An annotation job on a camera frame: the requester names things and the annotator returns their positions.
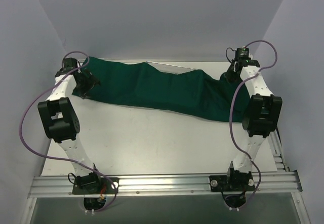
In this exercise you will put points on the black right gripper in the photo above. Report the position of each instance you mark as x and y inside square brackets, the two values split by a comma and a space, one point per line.
[228, 76]

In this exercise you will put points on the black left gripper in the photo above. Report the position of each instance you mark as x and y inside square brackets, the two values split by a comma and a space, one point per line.
[87, 81]

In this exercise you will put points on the green surgical cloth kit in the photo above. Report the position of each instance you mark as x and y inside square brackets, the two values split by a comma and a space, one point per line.
[192, 93]

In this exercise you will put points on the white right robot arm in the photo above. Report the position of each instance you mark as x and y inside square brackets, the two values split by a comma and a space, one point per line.
[234, 169]

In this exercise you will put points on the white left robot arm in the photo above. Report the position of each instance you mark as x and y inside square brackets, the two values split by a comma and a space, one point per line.
[61, 123]

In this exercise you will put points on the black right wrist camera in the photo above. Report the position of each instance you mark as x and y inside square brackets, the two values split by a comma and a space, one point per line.
[242, 53]

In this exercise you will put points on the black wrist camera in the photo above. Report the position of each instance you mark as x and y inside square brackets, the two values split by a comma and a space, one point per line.
[70, 63]
[242, 53]

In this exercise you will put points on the back aluminium frame rail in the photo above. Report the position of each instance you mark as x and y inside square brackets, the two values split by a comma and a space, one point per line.
[162, 60]

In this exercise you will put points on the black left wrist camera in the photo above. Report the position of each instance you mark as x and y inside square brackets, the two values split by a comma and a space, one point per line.
[70, 63]

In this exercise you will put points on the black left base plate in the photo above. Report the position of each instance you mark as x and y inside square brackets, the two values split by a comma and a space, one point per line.
[103, 186]

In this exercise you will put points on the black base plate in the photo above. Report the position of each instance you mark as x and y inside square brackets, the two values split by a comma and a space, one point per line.
[220, 183]
[103, 186]

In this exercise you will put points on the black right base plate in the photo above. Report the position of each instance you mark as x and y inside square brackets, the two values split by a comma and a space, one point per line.
[220, 183]

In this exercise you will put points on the front aluminium frame rail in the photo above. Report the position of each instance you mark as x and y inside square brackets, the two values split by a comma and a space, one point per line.
[162, 185]

